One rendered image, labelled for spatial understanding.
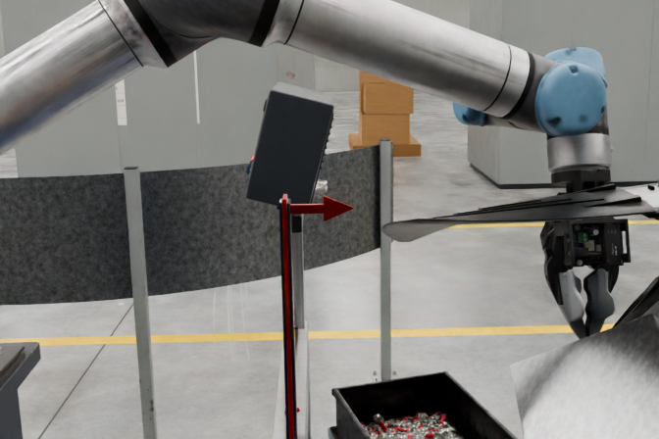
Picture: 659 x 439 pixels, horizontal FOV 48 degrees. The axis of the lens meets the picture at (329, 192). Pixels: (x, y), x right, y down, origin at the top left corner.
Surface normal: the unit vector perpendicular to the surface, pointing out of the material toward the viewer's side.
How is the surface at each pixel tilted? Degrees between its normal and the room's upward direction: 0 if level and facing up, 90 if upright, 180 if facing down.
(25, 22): 90
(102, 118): 90
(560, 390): 55
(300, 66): 90
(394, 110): 90
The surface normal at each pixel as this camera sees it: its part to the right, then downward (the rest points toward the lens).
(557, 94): 0.22, 0.16
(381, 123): -0.01, 0.20
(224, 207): 0.46, 0.17
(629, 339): -0.67, -0.45
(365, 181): 0.74, 0.12
